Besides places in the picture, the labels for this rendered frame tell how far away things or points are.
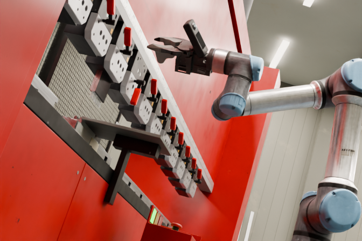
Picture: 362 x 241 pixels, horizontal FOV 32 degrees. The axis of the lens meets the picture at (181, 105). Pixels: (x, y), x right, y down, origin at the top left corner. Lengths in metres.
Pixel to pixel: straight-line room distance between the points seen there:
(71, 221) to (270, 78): 2.82
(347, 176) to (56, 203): 0.84
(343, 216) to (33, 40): 1.08
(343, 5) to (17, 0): 9.17
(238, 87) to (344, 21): 8.68
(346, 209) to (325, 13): 8.64
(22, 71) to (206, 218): 3.08
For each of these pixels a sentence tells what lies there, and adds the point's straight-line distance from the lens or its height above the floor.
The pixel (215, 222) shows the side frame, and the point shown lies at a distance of 4.09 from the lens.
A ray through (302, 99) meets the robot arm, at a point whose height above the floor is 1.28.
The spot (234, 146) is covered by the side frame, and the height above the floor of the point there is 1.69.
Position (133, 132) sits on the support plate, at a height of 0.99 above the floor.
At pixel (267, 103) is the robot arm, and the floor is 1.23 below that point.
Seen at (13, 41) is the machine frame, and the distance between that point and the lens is 1.09.
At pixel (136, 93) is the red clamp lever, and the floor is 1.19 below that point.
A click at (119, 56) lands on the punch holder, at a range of 2.08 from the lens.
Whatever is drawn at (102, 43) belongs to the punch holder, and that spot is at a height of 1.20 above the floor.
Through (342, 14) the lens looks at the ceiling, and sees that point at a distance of 10.34.
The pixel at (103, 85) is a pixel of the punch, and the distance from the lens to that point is 2.10.
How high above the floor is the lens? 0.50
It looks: 18 degrees up
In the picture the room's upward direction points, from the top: 18 degrees clockwise
